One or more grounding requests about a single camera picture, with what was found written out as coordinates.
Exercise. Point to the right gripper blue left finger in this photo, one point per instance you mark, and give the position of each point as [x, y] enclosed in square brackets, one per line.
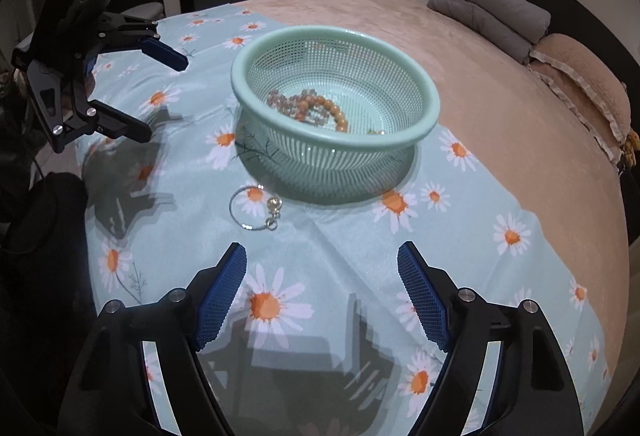
[182, 323]

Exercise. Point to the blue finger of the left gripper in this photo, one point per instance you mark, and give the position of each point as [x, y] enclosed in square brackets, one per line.
[123, 33]
[111, 122]

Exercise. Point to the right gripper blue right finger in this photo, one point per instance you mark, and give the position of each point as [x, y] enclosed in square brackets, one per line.
[458, 321]

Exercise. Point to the silver bangle with charm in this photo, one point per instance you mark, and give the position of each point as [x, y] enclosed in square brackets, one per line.
[254, 208]

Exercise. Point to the mint green plastic basket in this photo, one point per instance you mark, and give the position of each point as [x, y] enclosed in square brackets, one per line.
[308, 95]

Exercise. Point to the daisy print teal cloth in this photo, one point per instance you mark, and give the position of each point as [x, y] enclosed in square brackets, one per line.
[322, 338]

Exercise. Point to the beige bed blanket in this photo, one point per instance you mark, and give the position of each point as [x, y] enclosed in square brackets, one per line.
[513, 123]

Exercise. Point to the yellow plush toy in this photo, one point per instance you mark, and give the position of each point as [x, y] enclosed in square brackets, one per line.
[629, 149]

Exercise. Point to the lower beige ruffled pillow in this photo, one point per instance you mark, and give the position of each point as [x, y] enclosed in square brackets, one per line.
[575, 99]

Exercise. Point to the beige ruffled pillow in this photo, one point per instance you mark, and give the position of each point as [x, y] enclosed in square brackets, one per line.
[575, 99]
[593, 77]

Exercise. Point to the upper beige ruffled pillow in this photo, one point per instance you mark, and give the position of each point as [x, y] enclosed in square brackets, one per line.
[593, 77]

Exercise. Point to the lower grey folded quilt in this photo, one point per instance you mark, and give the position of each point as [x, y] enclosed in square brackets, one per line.
[482, 22]

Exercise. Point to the grey folded quilt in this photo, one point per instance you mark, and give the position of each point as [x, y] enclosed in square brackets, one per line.
[482, 22]
[527, 19]

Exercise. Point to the upper grey folded quilt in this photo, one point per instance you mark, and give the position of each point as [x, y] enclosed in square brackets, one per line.
[527, 19]

